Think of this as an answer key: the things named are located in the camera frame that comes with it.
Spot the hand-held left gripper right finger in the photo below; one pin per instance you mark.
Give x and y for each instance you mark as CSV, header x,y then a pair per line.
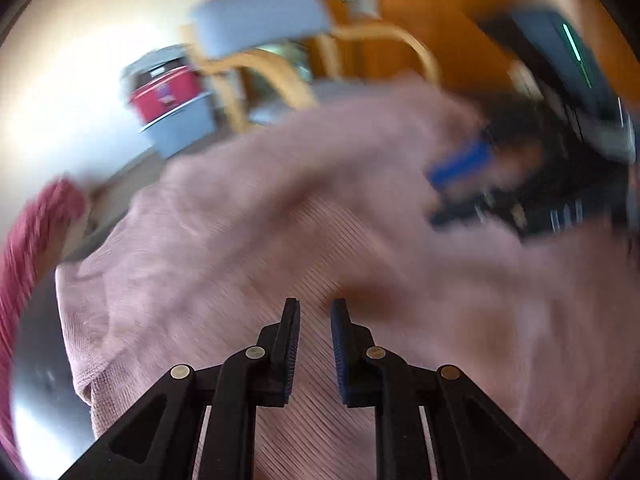
x,y
340,350

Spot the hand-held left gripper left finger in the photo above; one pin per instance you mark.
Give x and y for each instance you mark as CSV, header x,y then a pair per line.
x,y
290,345

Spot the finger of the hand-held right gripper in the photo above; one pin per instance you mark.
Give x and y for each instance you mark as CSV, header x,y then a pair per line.
x,y
462,165
475,215

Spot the pink knit sweater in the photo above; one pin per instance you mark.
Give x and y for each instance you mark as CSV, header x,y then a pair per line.
x,y
300,235

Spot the wooden wardrobe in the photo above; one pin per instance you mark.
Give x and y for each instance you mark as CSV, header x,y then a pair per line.
x,y
450,0

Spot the grey-blue plastic storage bin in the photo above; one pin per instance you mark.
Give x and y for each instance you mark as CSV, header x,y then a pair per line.
x,y
180,127

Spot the grey cushioned wooden armchair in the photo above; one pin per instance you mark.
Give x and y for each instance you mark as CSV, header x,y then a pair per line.
x,y
260,20

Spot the red fabric storage box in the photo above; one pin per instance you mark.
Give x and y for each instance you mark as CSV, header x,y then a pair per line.
x,y
160,92

